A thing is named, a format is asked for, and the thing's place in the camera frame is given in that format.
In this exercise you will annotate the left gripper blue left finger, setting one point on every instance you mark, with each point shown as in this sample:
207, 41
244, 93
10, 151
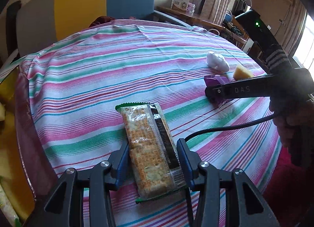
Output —
119, 160

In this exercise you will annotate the black rolled mat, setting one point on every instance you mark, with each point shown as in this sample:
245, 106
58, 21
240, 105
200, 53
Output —
10, 26

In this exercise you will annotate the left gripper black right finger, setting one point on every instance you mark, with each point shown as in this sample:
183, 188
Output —
189, 162

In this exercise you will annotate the small white ball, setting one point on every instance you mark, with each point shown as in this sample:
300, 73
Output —
217, 61

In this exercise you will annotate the small yellow sponge wedge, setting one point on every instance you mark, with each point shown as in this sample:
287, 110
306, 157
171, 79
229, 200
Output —
242, 73

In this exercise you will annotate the grey yellow blue armchair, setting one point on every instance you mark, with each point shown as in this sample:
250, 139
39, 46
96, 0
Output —
41, 23

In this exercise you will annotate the maroon cloth on chair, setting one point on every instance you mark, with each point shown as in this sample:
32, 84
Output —
101, 20

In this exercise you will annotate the striped bed sheet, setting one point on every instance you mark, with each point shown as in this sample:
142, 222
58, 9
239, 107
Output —
76, 83

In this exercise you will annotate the person's right hand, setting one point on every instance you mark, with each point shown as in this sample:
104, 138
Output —
293, 116

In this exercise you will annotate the wooden side table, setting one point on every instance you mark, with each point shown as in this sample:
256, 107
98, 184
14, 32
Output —
194, 19

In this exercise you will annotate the gold tin tray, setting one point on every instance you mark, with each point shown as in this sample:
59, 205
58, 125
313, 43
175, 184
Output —
26, 174

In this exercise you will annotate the cracker packet black stripe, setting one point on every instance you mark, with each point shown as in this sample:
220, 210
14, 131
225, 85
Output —
153, 154

